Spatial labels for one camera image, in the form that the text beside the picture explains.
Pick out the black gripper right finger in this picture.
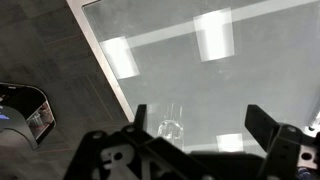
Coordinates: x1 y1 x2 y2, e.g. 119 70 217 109
244 104 282 153

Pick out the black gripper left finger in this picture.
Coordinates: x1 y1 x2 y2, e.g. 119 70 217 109
133 103 148 134

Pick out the clear plastic cup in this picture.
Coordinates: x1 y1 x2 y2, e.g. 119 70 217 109
156 102 185 148

